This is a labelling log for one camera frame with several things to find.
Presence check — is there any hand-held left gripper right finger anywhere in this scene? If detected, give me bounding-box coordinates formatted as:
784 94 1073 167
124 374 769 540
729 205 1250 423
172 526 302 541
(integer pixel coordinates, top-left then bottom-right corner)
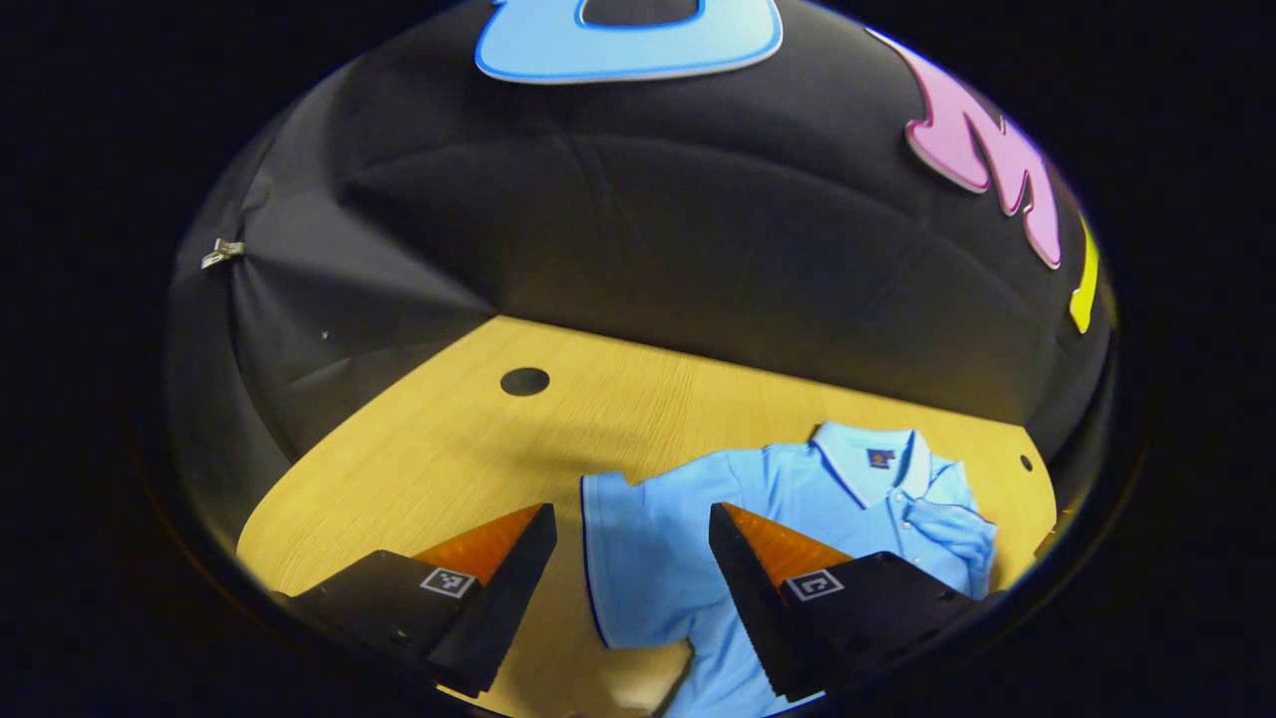
708 502 1000 704

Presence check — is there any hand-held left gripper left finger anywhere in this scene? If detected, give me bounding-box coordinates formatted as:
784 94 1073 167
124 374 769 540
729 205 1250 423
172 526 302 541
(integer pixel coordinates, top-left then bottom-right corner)
284 502 559 700

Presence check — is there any light blue T-shirt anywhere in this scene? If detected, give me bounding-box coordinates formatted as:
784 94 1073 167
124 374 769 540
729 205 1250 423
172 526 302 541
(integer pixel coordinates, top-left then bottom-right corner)
579 420 1001 718

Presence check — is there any black backdrop cloth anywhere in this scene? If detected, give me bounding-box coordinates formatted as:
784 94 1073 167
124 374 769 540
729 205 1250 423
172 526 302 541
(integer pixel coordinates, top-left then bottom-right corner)
164 0 1119 520

